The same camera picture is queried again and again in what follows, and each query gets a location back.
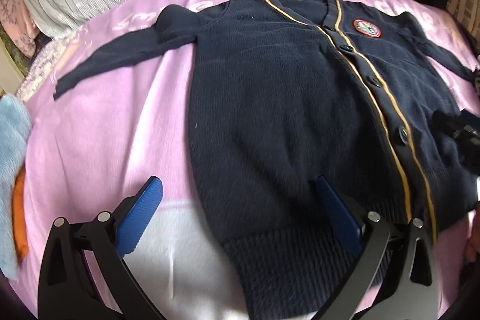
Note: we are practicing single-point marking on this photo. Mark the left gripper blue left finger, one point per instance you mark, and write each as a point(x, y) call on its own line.
point(66, 287)

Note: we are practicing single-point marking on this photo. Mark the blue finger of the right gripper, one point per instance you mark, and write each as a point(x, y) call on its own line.
point(459, 131)

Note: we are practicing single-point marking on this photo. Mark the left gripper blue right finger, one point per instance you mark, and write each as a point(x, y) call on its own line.
point(410, 288)

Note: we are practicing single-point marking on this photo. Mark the navy knit cardigan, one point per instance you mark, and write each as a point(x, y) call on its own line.
point(285, 92)

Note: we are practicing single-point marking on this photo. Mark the person's right hand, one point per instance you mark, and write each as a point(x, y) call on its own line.
point(473, 245)

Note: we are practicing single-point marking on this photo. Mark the orange cloth piece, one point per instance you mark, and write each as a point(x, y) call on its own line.
point(18, 217)

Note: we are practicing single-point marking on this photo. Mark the beige patterned curtain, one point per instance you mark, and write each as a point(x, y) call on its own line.
point(466, 12)

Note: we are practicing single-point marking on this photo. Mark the light blue fluffy cloth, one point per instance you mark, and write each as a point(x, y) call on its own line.
point(16, 126)

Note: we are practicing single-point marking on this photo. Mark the pink printed blanket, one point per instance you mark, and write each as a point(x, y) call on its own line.
point(102, 141)

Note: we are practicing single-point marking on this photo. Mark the floral bed sheet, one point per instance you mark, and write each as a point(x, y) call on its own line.
point(35, 55)

